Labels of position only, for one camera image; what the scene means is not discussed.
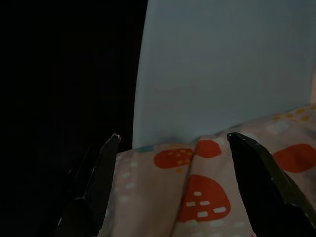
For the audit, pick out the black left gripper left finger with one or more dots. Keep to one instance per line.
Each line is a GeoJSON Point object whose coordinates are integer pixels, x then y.
{"type": "Point", "coordinates": [93, 192]}

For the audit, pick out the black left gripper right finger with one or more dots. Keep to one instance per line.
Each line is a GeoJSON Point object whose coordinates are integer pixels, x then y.
{"type": "Point", "coordinates": [261, 187]}

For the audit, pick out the pink mushroom print fabric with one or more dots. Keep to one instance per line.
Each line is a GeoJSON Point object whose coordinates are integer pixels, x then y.
{"type": "Point", "coordinates": [153, 197]}

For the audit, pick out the pale blue panel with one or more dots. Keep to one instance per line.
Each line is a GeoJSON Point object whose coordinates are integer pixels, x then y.
{"type": "Point", "coordinates": [209, 74]}

